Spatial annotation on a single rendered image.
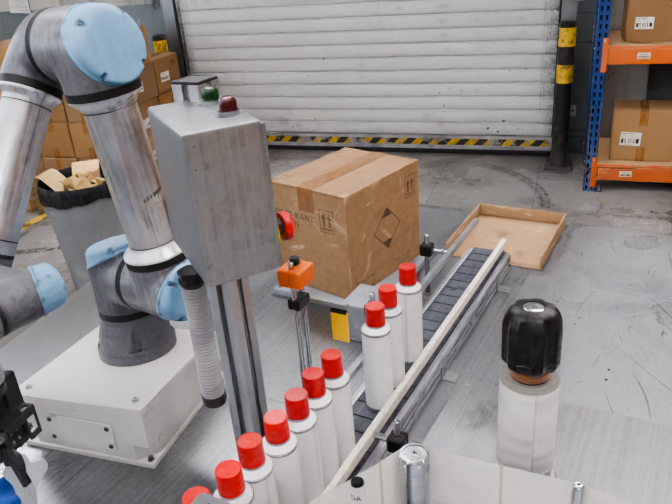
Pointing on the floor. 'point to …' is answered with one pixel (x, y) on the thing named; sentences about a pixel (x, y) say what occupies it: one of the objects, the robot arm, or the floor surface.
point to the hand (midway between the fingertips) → (7, 501)
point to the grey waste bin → (83, 233)
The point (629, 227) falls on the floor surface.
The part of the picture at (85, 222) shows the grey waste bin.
